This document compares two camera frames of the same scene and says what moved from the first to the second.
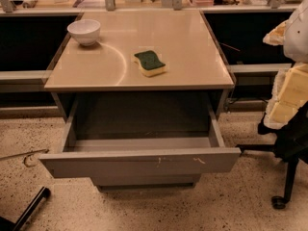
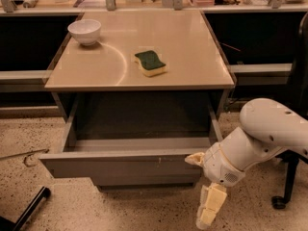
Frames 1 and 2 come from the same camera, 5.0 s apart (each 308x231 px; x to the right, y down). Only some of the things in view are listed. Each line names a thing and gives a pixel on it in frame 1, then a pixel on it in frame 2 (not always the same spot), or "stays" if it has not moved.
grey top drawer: (141, 136) stays
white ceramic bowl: (86, 32) stays
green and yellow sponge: (149, 64) stays
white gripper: (297, 38) to (218, 165)
